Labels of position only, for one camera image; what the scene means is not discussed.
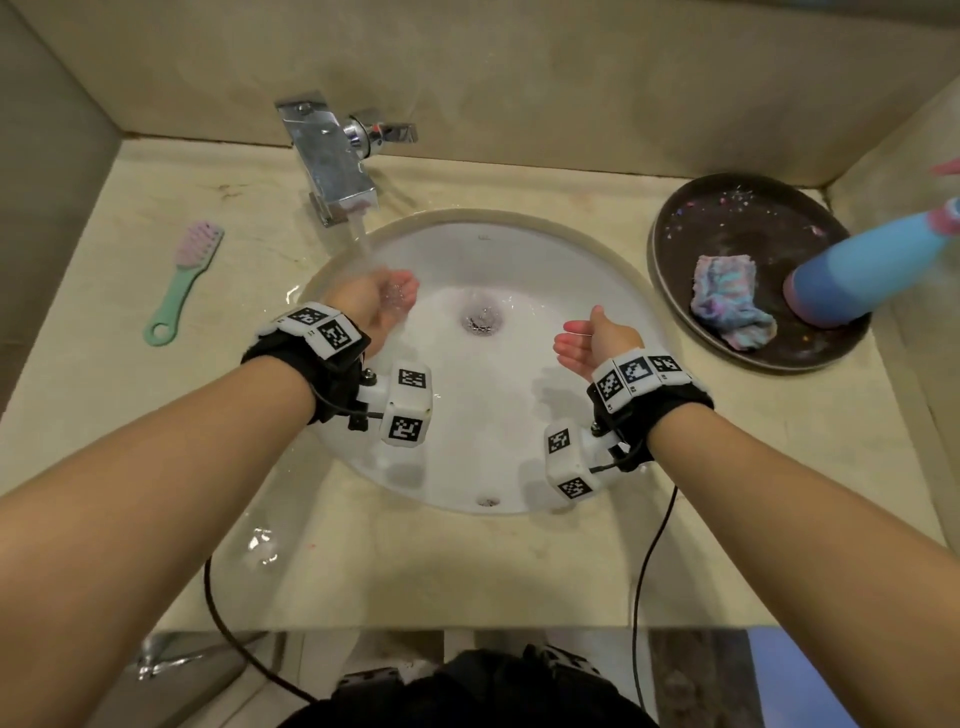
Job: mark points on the blue pink spray bottle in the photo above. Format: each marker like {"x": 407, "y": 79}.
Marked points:
{"x": 862, "y": 266}

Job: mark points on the person's right thumb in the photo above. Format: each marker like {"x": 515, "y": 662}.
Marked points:
{"x": 599, "y": 315}

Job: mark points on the white right wrist camera block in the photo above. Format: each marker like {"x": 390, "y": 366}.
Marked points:
{"x": 570, "y": 457}

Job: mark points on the person's right hand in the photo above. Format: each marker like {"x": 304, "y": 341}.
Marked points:
{"x": 609, "y": 337}

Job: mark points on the chrome sink faucet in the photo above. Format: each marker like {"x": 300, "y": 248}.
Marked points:
{"x": 334, "y": 161}

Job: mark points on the person's left fingers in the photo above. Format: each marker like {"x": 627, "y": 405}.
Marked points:
{"x": 399, "y": 287}

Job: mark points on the dark round tray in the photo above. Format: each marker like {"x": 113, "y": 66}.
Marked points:
{"x": 720, "y": 225}

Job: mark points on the person's black clothing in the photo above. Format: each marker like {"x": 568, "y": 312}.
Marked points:
{"x": 472, "y": 690}

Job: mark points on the white round sink basin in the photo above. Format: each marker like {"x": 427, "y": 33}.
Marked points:
{"x": 510, "y": 405}

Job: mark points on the chrome bar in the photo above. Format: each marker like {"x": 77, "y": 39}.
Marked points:
{"x": 187, "y": 660}

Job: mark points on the white wrist camera block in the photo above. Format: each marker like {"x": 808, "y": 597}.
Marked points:
{"x": 570, "y": 457}
{"x": 405, "y": 409}

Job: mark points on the person's right forearm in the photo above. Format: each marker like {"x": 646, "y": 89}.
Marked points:
{"x": 810, "y": 525}

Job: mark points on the person's left hand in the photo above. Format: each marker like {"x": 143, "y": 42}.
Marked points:
{"x": 367, "y": 304}

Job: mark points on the pastel multicoloured cloth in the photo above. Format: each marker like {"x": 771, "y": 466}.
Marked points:
{"x": 731, "y": 300}

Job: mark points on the person's left forearm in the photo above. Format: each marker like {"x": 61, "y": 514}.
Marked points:
{"x": 142, "y": 487}

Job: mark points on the metal sink drain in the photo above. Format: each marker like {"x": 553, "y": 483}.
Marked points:
{"x": 481, "y": 319}

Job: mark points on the green pink cleaning brush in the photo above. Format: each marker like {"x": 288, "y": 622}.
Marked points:
{"x": 180, "y": 289}

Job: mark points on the white left wrist camera block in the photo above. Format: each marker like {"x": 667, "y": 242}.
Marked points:
{"x": 405, "y": 409}

